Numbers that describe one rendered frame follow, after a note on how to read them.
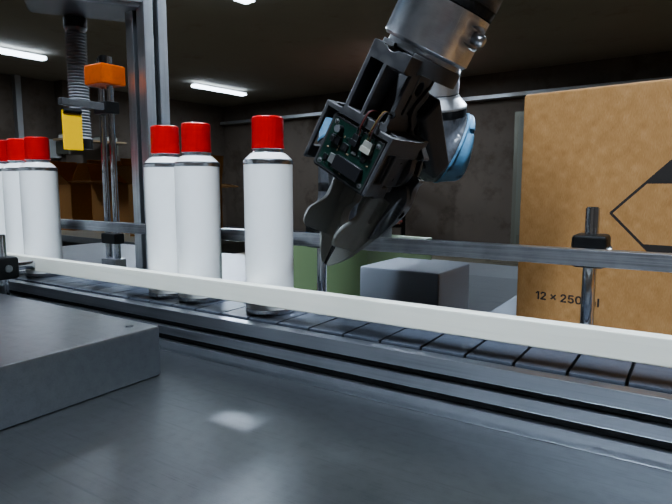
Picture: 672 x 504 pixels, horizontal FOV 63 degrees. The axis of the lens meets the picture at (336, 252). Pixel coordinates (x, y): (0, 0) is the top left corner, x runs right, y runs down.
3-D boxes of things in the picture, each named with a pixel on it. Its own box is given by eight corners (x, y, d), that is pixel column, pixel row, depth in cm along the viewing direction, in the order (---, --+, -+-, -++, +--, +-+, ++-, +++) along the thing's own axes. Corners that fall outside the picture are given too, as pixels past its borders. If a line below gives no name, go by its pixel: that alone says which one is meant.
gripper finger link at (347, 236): (298, 269, 51) (340, 182, 48) (333, 261, 56) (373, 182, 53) (322, 288, 50) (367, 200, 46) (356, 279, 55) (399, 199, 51)
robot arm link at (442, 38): (429, -1, 49) (507, 36, 46) (405, 49, 51) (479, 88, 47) (390, -27, 43) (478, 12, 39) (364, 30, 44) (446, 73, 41)
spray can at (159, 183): (139, 295, 68) (132, 125, 65) (172, 289, 72) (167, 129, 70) (168, 300, 65) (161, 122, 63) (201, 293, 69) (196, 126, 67)
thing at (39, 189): (18, 275, 83) (8, 136, 80) (52, 271, 87) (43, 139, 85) (37, 278, 80) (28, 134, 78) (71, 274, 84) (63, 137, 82)
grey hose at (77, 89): (65, 148, 92) (57, 17, 89) (85, 150, 95) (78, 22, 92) (78, 148, 90) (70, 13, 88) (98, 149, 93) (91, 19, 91)
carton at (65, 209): (18, 228, 303) (13, 159, 298) (93, 224, 340) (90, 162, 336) (62, 232, 278) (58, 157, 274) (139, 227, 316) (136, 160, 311)
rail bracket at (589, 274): (553, 397, 48) (562, 208, 46) (569, 373, 54) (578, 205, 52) (594, 405, 47) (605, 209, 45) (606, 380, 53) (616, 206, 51)
